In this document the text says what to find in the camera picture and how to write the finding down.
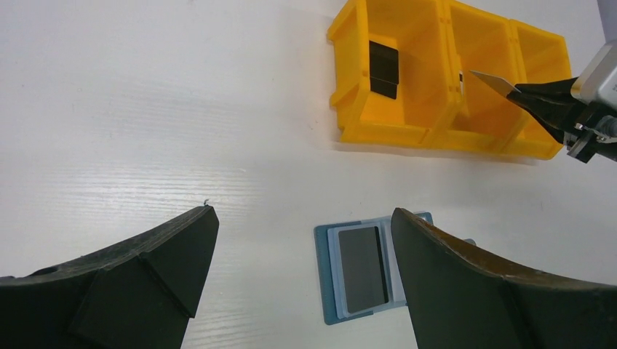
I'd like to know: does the dark grey credit card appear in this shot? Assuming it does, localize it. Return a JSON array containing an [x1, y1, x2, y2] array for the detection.
[[370, 76, 398, 100]]

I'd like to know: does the yellow three-compartment plastic tray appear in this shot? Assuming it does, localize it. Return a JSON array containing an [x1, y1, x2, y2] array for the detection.
[[327, 0, 572, 160]]

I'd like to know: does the silver striped card middle compartment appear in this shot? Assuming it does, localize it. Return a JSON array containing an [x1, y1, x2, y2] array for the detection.
[[458, 71, 465, 96]]

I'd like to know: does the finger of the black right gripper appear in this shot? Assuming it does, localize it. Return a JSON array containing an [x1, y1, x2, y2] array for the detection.
[[506, 78, 586, 143]]

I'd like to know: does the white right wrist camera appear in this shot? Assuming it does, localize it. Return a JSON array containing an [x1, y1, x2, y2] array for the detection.
[[570, 39, 616, 110]]

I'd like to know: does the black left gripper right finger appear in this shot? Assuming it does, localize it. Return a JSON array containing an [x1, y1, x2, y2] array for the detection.
[[391, 208, 616, 348]]

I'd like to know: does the blue leather card holder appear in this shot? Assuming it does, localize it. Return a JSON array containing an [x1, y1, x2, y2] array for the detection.
[[313, 211, 478, 326]]

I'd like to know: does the black card in tray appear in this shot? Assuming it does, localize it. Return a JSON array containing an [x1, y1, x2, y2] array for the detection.
[[369, 41, 399, 85]]

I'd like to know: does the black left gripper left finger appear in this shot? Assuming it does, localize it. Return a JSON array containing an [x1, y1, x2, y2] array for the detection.
[[1, 205, 219, 348]]

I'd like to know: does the white printed membership card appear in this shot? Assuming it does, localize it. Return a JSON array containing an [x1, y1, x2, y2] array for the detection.
[[471, 70, 520, 97]]

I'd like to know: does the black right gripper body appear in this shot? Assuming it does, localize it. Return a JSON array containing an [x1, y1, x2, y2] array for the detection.
[[564, 103, 616, 164]]

